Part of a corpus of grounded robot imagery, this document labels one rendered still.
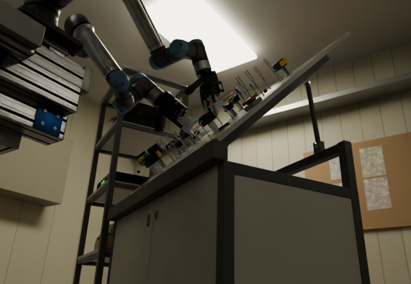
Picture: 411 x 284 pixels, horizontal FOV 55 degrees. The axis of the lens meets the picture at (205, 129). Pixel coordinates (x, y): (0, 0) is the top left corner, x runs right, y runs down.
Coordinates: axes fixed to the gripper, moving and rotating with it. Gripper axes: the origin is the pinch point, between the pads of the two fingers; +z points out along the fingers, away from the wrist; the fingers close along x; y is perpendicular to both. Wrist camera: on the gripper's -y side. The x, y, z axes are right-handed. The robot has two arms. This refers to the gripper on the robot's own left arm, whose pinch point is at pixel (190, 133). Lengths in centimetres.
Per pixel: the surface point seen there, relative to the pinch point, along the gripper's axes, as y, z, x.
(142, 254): -55, 15, 5
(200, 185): -7.0, 21.6, -22.2
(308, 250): 0, 62, -16
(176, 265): -35, 33, -20
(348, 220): 15, 67, 2
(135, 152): -61, -62, 118
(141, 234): -51, 8, 11
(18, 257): -251, -119, 185
